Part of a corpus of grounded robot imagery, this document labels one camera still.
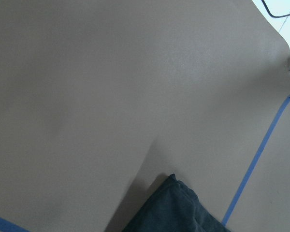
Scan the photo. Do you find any black printed t-shirt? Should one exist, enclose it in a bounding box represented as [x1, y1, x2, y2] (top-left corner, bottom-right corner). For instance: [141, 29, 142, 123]
[123, 174, 229, 232]

